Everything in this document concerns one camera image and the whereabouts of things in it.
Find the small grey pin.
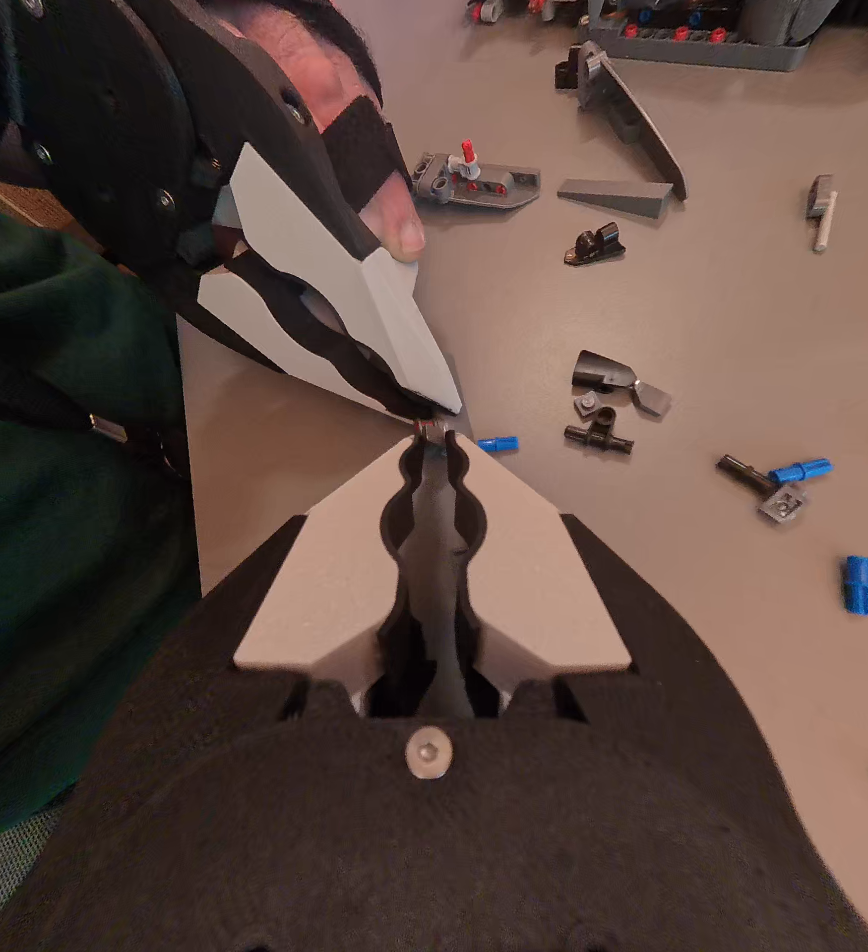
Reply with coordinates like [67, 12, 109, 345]
[812, 191, 839, 254]

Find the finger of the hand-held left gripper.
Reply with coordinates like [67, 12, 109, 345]
[228, 141, 465, 417]
[196, 256, 438, 426]

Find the toy car model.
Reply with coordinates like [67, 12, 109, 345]
[467, 0, 868, 73]

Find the person's left hand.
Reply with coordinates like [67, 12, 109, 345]
[224, 0, 429, 265]

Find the black rounded piece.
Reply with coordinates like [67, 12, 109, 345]
[562, 222, 626, 266]

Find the grey beam sub-assembly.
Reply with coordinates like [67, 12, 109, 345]
[412, 139, 541, 211]

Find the dark grey toy piece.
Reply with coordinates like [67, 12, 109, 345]
[571, 350, 673, 417]

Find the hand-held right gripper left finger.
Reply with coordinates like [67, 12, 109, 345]
[232, 435, 436, 718]

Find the black cross-shaped connector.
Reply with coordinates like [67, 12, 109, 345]
[564, 405, 636, 456]

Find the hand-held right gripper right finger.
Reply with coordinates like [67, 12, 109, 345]
[443, 431, 633, 717]

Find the grey triangular panel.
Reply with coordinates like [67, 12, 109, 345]
[575, 41, 690, 202]

